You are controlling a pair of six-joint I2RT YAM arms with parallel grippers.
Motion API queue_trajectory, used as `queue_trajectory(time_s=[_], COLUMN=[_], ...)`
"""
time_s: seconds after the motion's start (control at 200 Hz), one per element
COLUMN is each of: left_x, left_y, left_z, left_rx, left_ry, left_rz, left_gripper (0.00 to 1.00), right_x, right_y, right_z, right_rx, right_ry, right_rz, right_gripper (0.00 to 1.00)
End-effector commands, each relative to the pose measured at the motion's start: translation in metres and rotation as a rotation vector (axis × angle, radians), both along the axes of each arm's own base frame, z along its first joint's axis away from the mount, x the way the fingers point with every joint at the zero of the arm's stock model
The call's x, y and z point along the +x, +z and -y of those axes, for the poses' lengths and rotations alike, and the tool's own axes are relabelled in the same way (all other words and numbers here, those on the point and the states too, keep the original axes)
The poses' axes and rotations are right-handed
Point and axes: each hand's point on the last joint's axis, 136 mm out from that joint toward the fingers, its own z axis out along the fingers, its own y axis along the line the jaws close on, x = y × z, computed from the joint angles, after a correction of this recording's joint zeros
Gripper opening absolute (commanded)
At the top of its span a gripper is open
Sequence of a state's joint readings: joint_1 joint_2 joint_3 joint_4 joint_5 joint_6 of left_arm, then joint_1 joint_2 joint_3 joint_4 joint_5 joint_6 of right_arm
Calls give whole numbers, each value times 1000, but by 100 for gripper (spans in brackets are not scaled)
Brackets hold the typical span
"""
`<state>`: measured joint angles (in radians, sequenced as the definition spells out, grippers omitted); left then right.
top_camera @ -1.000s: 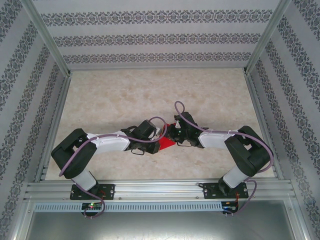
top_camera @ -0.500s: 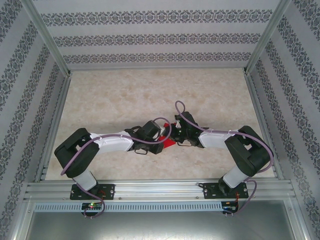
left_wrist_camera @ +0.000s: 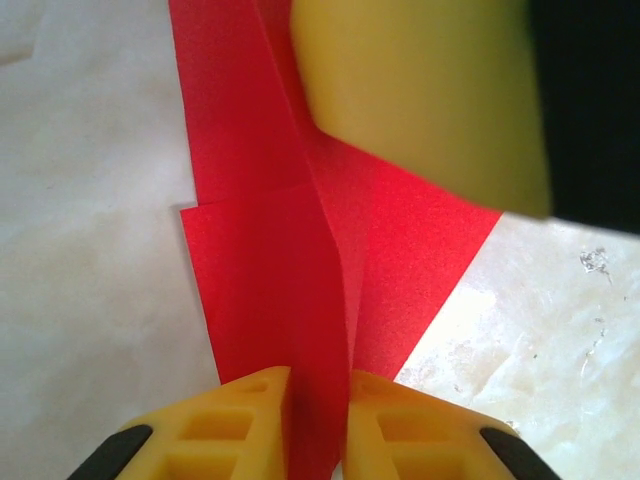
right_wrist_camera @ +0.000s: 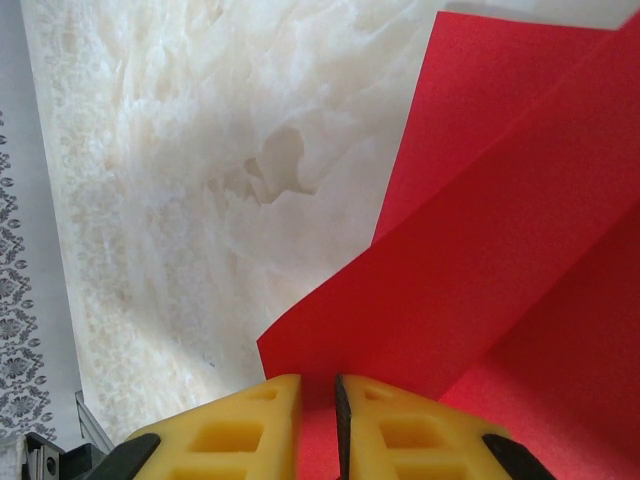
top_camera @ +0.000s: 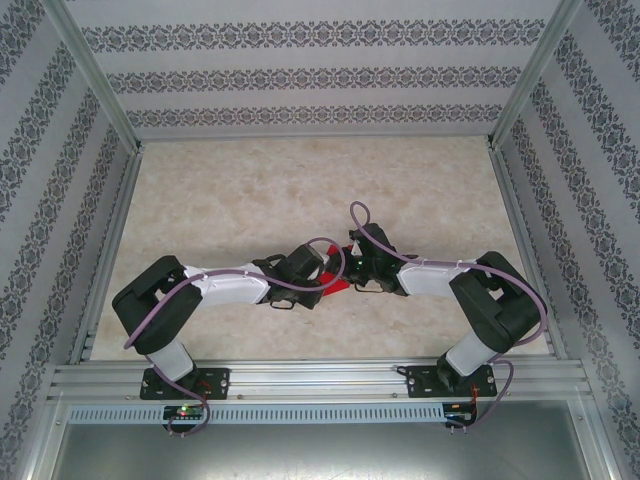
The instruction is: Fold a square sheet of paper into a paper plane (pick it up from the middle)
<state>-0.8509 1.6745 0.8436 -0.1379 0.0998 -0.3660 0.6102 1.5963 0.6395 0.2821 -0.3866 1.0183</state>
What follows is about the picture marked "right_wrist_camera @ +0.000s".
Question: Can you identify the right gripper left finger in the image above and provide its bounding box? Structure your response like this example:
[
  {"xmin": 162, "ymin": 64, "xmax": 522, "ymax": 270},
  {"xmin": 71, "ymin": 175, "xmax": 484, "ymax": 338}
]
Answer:
[{"xmin": 102, "ymin": 372, "xmax": 304, "ymax": 480}]

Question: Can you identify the aluminium frame post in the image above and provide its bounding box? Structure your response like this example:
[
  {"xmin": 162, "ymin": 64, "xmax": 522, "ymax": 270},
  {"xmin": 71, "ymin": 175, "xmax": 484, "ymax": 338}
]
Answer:
[{"xmin": 0, "ymin": 432, "xmax": 66, "ymax": 480}]

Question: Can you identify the red paper sheet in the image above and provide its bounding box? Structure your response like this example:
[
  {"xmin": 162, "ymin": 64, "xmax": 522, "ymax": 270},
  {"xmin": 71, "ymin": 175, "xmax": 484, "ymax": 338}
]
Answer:
[{"xmin": 256, "ymin": 9, "xmax": 640, "ymax": 480}]

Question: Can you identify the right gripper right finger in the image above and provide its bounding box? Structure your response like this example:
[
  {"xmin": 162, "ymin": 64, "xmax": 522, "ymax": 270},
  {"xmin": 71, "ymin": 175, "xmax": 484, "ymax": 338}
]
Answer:
[{"xmin": 333, "ymin": 372, "xmax": 544, "ymax": 480}]

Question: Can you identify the aluminium table side rail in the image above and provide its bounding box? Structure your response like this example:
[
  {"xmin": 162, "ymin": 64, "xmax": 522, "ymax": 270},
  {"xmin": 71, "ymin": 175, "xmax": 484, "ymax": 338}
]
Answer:
[{"xmin": 73, "ymin": 389, "xmax": 119, "ymax": 456}]

